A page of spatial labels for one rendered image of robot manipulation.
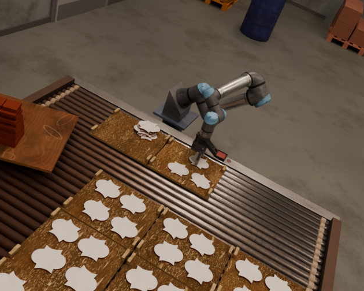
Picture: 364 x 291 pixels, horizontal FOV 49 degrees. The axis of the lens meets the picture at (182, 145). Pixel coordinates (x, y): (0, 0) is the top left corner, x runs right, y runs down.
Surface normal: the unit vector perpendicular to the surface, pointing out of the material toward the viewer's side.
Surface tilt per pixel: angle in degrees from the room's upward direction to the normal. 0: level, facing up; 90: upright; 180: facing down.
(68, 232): 0
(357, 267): 0
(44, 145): 0
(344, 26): 90
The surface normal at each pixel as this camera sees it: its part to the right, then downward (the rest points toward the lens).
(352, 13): -0.39, 0.47
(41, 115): 0.30, -0.75
